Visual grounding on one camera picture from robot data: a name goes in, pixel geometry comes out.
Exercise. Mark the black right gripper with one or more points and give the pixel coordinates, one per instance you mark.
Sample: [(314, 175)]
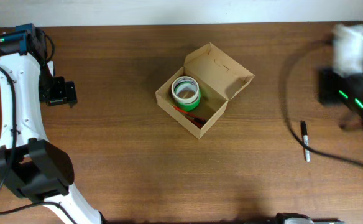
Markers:
[(325, 94)]

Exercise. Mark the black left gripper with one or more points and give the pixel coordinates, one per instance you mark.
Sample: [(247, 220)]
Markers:
[(66, 92)]

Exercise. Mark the black and white marker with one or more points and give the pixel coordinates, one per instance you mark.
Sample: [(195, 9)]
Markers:
[(304, 134)]

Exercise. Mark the cream masking tape roll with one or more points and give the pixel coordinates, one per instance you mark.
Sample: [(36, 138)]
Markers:
[(185, 90)]

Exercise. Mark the green tape roll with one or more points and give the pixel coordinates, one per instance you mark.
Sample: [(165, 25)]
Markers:
[(190, 106)]

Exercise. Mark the brown cardboard box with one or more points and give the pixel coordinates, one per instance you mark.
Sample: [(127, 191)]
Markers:
[(220, 79)]

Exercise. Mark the orange utility knife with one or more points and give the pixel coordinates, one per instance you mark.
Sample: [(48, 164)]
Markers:
[(196, 120)]

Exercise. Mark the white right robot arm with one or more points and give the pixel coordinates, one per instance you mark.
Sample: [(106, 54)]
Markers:
[(354, 84)]

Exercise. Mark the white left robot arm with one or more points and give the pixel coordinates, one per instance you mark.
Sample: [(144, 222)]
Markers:
[(30, 166)]

